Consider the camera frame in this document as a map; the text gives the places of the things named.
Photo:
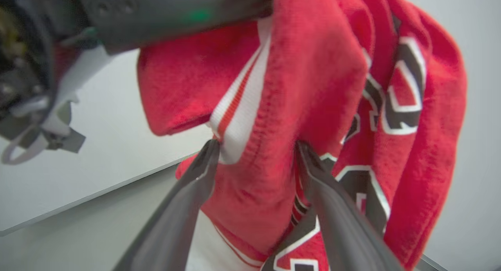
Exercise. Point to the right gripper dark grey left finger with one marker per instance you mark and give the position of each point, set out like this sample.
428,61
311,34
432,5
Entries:
176,220

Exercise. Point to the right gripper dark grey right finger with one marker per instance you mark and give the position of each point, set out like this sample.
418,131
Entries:
344,228

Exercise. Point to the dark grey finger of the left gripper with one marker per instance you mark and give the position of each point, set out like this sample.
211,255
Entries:
164,10

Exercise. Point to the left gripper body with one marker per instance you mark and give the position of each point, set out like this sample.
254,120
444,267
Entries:
27,67

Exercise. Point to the red jersey with grey letters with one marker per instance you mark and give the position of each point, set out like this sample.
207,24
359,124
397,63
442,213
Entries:
313,79

